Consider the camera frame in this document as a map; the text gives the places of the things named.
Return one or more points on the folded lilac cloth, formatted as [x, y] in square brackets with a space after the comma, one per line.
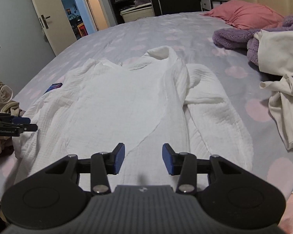
[141, 3]

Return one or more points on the cream hallway door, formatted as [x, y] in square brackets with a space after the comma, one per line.
[92, 2]

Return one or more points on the pink pillow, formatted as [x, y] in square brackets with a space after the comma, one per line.
[244, 13]

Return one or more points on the cream plastic storage bin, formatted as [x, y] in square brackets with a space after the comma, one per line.
[136, 14]

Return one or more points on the smooth cream garment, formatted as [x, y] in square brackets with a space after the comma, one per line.
[278, 51]

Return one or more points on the white room door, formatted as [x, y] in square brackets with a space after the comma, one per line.
[46, 0]

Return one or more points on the white nightstand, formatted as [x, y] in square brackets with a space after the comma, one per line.
[213, 4]

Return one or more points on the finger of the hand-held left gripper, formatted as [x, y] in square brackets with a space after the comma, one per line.
[26, 127]
[22, 120]

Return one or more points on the crumpled cream garment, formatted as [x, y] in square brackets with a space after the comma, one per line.
[288, 109]

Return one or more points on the beige garment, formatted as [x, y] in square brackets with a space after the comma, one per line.
[7, 104]

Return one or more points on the bed with pink dotted sheet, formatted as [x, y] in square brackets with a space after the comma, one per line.
[136, 36]

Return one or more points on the purple fleece robe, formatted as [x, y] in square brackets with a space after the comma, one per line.
[229, 37]

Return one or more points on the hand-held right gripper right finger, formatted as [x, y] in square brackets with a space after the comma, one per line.
[167, 159]

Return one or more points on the black smartphone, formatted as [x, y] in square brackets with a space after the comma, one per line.
[54, 86]

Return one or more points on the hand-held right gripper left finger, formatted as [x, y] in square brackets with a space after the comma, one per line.
[119, 159]

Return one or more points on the white muslin garment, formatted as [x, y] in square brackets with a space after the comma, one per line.
[112, 102]

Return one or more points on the red yellow framed object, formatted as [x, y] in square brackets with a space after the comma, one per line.
[82, 30]

